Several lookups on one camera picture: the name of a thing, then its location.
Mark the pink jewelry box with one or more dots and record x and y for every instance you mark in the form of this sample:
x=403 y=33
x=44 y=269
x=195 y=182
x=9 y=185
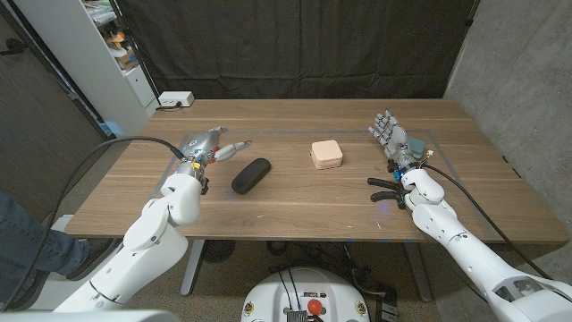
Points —
x=327 y=153

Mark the cardboard box on shelf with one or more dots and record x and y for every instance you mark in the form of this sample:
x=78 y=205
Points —
x=127 y=58

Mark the person leg in jeans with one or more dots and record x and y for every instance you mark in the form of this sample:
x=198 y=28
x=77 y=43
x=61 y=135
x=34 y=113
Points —
x=22 y=241

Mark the teal small case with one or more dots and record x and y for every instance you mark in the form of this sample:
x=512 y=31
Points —
x=419 y=146

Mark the black curtain backdrop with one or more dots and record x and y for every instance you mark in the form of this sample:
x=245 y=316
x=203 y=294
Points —
x=304 y=44

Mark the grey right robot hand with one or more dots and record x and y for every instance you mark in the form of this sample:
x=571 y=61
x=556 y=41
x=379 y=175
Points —
x=397 y=136

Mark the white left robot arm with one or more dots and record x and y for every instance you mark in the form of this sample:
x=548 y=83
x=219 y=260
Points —
x=147 y=237

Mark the orange toy figure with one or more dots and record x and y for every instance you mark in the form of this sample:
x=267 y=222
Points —
x=117 y=38

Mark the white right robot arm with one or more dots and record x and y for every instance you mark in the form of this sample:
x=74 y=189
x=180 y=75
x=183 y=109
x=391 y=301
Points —
x=469 y=255

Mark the white power strip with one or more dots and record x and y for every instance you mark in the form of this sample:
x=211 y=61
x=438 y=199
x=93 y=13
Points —
x=176 y=98

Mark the white robot torso base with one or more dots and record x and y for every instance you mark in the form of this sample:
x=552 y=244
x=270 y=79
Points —
x=335 y=290

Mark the white shelf cabinet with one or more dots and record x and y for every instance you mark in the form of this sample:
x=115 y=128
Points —
x=85 y=67

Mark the round black floor fan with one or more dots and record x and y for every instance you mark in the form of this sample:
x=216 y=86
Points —
x=217 y=250

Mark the black glasses case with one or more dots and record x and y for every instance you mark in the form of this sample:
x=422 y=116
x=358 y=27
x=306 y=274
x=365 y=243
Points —
x=251 y=175

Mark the red emergency stop button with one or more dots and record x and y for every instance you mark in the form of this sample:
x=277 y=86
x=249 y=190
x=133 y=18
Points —
x=315 y=306

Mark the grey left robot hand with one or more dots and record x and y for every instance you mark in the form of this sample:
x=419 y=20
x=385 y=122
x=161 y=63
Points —
x=199 y=145

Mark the grey table leg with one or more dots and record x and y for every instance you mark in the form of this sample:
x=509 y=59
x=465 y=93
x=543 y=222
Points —
x=192 y=268
x=418 y=273

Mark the black forked plastic tool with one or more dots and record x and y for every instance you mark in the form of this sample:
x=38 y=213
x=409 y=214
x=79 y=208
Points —
x=384 y=182

